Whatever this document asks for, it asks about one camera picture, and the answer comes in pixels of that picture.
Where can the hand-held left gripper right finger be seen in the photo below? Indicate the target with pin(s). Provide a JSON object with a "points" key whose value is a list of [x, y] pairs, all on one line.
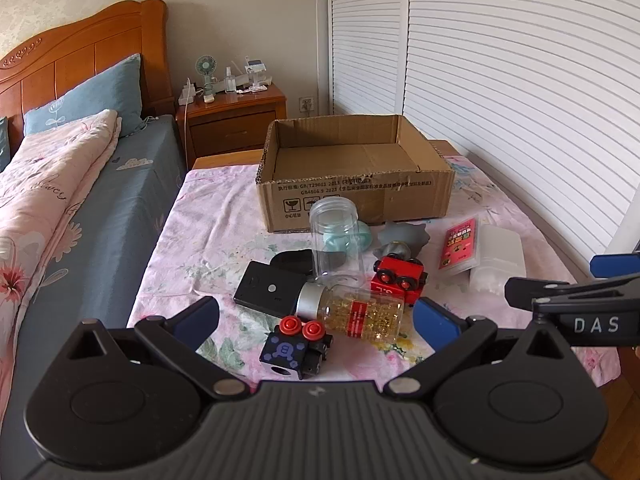
{"points": [[435, 322]]}

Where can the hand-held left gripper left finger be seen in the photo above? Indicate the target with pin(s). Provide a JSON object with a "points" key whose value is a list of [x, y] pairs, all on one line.
{"points": [[197, 320]]}

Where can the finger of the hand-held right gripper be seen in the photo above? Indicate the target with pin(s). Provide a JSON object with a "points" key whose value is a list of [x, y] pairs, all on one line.
{"points": [[545, 291], [615, 265]]}

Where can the white plastic container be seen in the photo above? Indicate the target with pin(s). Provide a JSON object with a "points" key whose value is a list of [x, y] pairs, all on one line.
{"points": [[500, 257]]}

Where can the red toy train car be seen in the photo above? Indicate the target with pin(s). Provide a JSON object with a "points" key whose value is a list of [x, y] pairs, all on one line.
{"points": [[400, 277]]}

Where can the black rectangular device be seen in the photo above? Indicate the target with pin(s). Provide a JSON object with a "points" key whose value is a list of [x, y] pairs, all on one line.
{"points": [[265, 290]]}

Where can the glass bottle with silver cap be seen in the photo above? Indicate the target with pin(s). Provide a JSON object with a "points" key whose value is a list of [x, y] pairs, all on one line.
{"points": [[360, 312]]}

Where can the red card packet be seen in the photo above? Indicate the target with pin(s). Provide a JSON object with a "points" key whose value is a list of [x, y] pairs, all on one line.
{"points": [[459, 245]]}

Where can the grey cat toy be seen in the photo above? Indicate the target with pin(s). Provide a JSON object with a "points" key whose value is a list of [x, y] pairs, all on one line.
{"points": [[405, 237]]}

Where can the blue toy train car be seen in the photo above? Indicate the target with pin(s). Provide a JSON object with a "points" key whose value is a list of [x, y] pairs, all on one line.
{"points": [[295, 350]]}

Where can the clear plastic jar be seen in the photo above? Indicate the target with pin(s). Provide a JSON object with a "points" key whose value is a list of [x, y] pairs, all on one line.
{"points": [[334, 245]]}

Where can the brown cardboard box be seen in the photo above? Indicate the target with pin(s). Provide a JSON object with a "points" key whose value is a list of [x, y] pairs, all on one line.
{"points": [[350, 180]]}

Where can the floral tablecloth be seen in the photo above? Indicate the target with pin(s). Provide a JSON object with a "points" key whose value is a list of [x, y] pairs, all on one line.
{"points": [[210, 240]]}

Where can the teal plastic toy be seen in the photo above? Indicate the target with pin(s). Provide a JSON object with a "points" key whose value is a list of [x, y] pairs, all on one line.
{"points": [[366, 237]]}

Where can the black oval case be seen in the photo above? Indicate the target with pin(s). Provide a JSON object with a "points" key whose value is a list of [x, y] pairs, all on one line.
{"points": [[292, 260]]}

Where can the blue bed sheet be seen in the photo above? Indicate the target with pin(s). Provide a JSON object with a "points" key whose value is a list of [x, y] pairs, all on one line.
{"points": [[120, 220]]}

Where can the wooden table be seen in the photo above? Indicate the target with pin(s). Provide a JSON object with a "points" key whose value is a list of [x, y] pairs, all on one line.
{"points": [[225, 161]]}

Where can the wooden nightstand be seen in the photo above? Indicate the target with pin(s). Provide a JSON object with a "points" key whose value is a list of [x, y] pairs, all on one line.
{"points": [[235, 125]]}

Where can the wide white louvred wardrobe door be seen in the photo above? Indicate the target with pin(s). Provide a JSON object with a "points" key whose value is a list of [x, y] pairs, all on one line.
{"points": [[525, 85]]}

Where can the pink floral quilt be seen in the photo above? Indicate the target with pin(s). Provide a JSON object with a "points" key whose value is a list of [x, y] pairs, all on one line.
{"points": [[45, 185]]}

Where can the white power strip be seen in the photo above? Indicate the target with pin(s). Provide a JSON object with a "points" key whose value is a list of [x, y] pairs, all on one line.
{"points": [[188, 92]]}

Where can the clear spray bottle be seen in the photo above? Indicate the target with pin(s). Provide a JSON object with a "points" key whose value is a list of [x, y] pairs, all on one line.
{"points": [[230, 81]]}

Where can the blue pillow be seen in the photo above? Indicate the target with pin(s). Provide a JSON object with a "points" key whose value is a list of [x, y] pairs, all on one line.
{"points": [[100, 95]]}

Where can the small green desk fan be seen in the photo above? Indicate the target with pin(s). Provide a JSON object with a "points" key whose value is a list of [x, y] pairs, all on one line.
{"points": [[205, 67]]}

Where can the clear phone stand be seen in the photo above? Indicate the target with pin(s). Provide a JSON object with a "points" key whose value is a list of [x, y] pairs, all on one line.
{"points": [[254, 72]]}

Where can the dark green pillow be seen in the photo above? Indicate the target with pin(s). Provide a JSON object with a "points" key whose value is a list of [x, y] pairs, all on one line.
{"points": [[4, 142]]}

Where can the narrow white louvred wardrobe door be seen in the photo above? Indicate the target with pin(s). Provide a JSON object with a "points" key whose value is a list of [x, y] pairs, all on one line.
{"points": [[367, 35]]}

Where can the wooden bed headboard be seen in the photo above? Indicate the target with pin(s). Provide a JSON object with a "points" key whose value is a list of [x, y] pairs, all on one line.
{"points": [[75, 45]]}

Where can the low white wall socket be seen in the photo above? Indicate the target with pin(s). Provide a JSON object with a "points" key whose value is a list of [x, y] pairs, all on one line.
{"points": [[306, 104]]}

